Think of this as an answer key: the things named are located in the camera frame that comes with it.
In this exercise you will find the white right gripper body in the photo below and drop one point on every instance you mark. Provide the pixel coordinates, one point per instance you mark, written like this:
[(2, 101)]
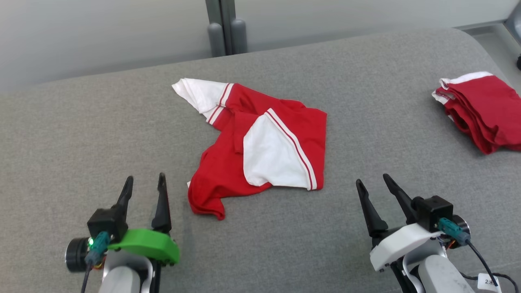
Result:
[(401, 244)]

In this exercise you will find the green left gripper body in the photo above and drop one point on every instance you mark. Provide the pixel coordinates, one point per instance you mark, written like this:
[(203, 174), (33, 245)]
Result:
[(150, 244)]

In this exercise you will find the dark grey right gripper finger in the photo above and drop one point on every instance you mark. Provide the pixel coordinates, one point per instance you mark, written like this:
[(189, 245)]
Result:
[(401, 197), (373, 215)]

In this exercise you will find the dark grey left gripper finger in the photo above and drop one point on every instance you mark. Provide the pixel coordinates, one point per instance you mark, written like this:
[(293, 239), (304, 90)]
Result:
[(125, 195), (162, 211)]

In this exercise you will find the red and white shirt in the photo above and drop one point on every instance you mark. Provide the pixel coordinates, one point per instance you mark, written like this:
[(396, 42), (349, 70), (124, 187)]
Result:
[(222, 162)]

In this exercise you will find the red garment with white stripe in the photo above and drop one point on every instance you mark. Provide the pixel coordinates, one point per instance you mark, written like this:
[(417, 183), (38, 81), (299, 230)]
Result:
[(484, 110)]

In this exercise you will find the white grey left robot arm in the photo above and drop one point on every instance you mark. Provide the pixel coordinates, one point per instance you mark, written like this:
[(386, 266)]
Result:
[(122, 276)]

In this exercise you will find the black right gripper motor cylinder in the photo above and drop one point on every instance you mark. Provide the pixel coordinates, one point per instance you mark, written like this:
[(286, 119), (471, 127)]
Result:
[(463, 223)]

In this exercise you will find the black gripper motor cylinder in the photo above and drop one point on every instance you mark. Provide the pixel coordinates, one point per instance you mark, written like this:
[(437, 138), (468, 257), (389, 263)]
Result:
[(463, 223), (76, 254)]

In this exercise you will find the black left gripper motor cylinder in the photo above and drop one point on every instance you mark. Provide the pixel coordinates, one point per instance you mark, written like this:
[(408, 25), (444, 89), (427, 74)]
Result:
[(76, 254)]

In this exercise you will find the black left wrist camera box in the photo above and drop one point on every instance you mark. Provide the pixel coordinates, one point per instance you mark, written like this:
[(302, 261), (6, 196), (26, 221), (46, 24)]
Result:
[(108, 224)]

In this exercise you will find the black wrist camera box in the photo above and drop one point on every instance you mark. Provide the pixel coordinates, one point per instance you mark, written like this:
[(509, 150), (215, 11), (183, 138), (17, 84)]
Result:
[(433, 211), (108, 224)]

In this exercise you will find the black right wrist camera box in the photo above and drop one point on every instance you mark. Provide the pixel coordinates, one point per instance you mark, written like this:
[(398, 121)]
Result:
[(433, 211)]

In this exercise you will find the teal left camera connector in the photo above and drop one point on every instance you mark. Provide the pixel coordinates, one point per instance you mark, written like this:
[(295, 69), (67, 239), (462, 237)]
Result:
[(97, 246)]

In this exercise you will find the teal camera connector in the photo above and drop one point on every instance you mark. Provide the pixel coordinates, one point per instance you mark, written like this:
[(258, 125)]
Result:
[(454, 231), (97, 246)]

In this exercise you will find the teal right camera connector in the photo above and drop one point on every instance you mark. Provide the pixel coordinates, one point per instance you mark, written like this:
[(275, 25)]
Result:
[(454, 231)]

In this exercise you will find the grey cylindrical post foot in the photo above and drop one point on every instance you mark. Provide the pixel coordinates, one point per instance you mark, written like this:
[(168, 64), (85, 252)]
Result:
[(216, 40), (239, 36)]

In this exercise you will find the grey vertical partition post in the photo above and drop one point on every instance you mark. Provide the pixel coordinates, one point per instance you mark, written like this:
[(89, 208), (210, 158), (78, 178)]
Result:
[(226, 12)]

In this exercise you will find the grey metal frame piece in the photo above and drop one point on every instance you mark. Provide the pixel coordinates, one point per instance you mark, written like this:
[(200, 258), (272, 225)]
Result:
[(516, 22)]

